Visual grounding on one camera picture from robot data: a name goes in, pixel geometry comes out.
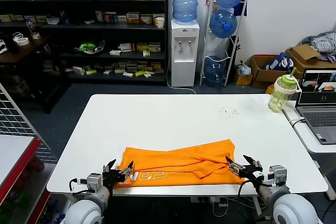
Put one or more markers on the blue and white bag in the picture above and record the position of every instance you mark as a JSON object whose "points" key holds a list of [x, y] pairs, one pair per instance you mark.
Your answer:
{"points": [[277, 62]]}

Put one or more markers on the white cabinet with red edge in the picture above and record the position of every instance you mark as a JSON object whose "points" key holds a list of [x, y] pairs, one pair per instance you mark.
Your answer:
{"points": [[13, 153]]}

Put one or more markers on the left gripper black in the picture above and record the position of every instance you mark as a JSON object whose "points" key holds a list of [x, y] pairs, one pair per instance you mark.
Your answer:
{"points": [[111, 178]]}

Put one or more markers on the orange t-shirt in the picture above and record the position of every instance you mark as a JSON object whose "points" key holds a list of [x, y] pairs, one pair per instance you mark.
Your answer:
{"points": [[183, 161]]}

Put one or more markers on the brown wooden desk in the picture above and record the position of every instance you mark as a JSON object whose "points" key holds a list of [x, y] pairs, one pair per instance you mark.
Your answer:
{"points": [[23, 49]]}

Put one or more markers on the left wrist camera silver box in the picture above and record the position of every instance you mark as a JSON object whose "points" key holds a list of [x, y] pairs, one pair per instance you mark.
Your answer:
{"points": [[94, 181]]}

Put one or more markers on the grey laptop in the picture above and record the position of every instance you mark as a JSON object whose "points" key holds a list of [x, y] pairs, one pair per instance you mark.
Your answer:
{"points": [[317, 118]]}

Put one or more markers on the pile of blue grey clothes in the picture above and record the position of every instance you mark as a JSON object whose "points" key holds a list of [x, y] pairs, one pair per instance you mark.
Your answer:
{"points": [[325, 41]]}

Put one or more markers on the white metal jug rack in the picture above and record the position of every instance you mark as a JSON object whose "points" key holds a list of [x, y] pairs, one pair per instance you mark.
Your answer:
{"points": [[205, 42]]}

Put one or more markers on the dark blue bottle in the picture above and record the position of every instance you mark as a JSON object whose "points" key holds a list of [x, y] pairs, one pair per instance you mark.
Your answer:
{"points": [[64, 18]]}

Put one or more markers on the black tripod stand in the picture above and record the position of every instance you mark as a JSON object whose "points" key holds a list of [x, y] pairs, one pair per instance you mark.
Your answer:
{"points": [[233, 50]]}

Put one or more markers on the white power strip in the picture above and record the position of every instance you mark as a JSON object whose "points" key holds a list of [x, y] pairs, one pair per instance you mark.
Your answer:
{"points": [[204, 200]]}

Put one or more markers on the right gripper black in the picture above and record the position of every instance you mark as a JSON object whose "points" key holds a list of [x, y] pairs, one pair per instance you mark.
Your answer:
{"points": [[252, 174]]}

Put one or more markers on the white and red carton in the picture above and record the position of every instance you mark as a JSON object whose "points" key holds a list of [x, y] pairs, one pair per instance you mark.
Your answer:
{"points": [[127, 47]]}

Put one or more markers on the brown cardboard box with flap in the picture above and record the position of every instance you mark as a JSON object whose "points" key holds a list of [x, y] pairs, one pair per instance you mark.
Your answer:
{"points": [[304, 63]]}

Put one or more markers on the white side table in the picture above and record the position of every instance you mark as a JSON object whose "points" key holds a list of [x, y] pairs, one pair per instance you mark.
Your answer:
{"points": [[304, 137]]}

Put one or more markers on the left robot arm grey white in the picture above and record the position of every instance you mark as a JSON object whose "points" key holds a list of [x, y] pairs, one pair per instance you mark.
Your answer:
{"points": [[86, 211]]}

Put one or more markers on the white and orange carton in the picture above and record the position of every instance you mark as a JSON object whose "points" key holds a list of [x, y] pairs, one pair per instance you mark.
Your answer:
{"points": [[146, 19]]}

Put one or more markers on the right wrist camera silver box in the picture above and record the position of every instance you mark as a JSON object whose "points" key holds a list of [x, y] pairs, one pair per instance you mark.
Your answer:
{"points": [[277, 175]]}

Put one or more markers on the small white carton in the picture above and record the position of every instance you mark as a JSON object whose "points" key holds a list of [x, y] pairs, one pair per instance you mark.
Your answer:
{"points": [[115, 52]]}

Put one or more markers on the grey plastic bag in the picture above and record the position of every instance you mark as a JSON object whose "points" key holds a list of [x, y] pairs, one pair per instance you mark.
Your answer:
{"points": [[243, 69]]}

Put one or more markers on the black shelving unit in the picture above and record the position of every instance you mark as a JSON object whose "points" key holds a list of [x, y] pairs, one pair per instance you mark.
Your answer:
{"points": [[105, 26]]}

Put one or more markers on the small yellow cardboard box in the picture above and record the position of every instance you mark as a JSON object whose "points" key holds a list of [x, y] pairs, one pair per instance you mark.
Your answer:
{"points": [[242, 79]]}

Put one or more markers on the blue water jug with label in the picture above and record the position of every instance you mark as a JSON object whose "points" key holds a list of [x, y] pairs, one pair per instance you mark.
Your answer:
{"points": [[185, 0]]}

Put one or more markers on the white water dispenser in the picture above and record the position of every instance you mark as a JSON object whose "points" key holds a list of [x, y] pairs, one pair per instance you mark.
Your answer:
{"points": [[183, 71]]}

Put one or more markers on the white tape roll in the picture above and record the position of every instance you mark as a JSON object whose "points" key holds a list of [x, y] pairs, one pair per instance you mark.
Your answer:
{"points": [[22, 41]]}

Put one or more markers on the wrist camera silver box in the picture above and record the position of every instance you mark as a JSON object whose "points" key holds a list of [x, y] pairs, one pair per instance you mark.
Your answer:
{"points": [[277, 175], [94, 181]]}

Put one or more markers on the yellow and white carton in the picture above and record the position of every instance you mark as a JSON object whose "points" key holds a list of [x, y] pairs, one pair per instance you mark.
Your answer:
{"points": [[132, 17]]}

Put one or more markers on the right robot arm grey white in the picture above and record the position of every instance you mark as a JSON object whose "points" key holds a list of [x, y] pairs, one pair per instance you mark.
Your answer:
{"points": [[288, 208]]}

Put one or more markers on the black device on desk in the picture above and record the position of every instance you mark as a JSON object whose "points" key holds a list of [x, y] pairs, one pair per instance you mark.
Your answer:
{"points": [[10, 43]]}

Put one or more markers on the open cardboard box red rim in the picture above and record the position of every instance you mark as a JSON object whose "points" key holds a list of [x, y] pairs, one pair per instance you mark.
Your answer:
{"points": [[262, 76]]}

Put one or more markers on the white paper cup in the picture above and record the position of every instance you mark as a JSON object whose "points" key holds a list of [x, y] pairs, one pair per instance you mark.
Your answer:
{"points": [[160, 22]]}

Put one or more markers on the clear plastic bottle red label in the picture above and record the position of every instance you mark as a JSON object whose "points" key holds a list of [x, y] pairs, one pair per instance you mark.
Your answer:
{"points": [[32, 28]]}

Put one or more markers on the clear bottle with green lid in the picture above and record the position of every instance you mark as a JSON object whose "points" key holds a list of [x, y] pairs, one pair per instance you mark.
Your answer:
{"points": [[280, 95]]}

